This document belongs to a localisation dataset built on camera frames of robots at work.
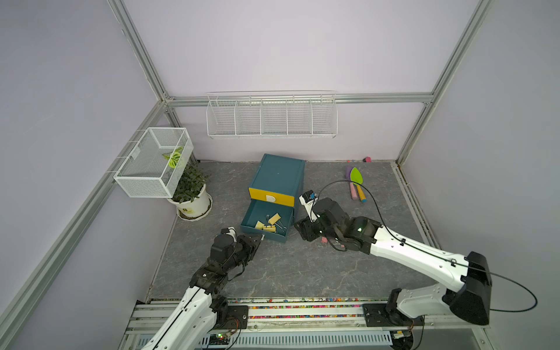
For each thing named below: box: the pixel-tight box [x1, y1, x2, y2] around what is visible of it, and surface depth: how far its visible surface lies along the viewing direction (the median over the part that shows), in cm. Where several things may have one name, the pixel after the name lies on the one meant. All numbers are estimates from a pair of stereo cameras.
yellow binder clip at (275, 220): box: [267, 212, 288, 231], surface depth 90 cm
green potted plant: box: [171, 161, 212, 204], surface depth 90 cm
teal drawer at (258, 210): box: [239, 199, 295, 243], surface depth 87 cm
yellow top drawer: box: [247, 187, 296, 208], surface depth 84 cm
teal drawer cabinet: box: [239, 153, 306, 238], surface depth 88 cm
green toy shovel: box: [350, 166, 367, 203], surface depth 115 cm
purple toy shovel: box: [345, 165, 359, 201], surface depth 111 cm
